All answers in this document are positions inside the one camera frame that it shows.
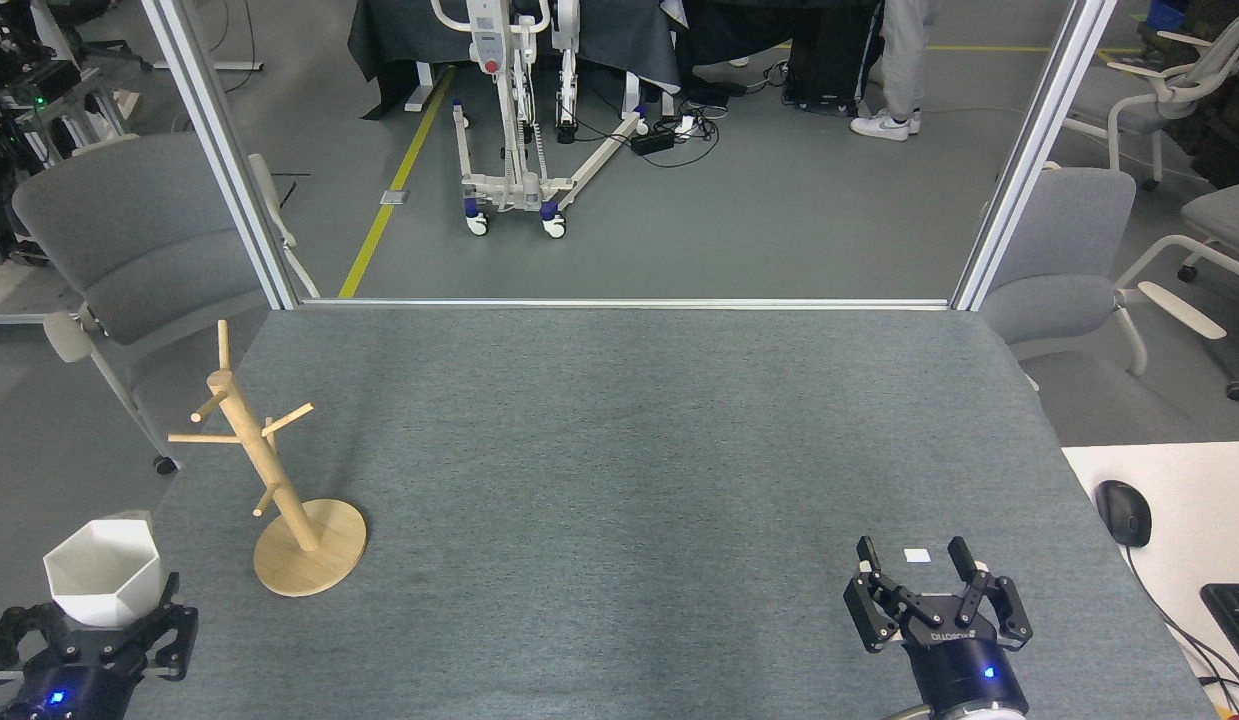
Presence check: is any white frame office chair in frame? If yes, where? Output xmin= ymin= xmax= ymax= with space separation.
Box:
xmin=1064 ymin=8 xmax=1239 ymax=191

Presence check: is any wooden cup rack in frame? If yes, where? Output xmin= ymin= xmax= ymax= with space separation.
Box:
xmin=168 ymin=320 xmax=368 ymax=598

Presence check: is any grey office chair on castors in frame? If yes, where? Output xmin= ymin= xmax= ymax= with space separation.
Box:
xmin=1114 ymin=180 xmax=1239 ymax=401

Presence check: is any black computer mouse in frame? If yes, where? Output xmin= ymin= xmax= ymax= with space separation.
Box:
xmin=1095 ymin=480 xmax=1153 ymax=549

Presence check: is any person in white shoes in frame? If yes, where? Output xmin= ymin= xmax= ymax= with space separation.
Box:
xmin=850 ymin=0 xmax=932 ymax=141

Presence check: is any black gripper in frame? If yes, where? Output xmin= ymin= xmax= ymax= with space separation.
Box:
xmin=844 ymin=536 xmax=1034 ymax=716
xmin=0 ymin=572 xmax=199 ymax=720

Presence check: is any silver table edge rail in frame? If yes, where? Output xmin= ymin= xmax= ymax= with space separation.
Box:
xmin=299 ymin=297 xmax=955 ymax=310

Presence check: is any white faceted cup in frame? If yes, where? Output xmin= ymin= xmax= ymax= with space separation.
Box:
xmin=43 ymin=512 xmax=163 ymax=629

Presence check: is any grey fabric chair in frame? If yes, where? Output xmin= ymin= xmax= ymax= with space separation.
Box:
xmin=979 ymin=160 xmax=1228 ymax=391
xmin=12 ymin=133 xmax=320 ymax=476

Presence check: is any silver frame post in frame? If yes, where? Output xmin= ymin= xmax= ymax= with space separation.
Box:
xmin=951 ymin=0 xmax=1118 ymax=311
xmin=142 ymin=0 xmax=300 ymax=311

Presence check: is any black keyboard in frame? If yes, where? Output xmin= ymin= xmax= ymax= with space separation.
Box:
xmin=1200 ymin=583 xmax=1239 ymax=681

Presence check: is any white stand on wheels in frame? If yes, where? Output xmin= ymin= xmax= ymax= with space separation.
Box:
xmin=431 ymin=0 xmax=648 ymax=239

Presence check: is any white side table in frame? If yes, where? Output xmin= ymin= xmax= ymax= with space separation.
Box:
xmin=1062 ymin=441 xmax=1239 ymax=720

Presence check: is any black cabinet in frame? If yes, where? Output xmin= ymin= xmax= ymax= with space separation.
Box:
xmin=784 ymin=5 xmax=885 ymax=116

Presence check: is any black device with green light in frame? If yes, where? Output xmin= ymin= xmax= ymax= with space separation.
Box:
xmin=0 ymin=58 xmax=85 ymax=111

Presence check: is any table with dark cloth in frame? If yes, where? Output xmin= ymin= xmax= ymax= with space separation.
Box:
xmin=346 ymin=0 xmax=685 ymax=121

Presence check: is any black mouse cable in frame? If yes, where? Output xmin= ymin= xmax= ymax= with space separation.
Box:
xmin=1124 ymin=545 xmax=1239 ymax=691

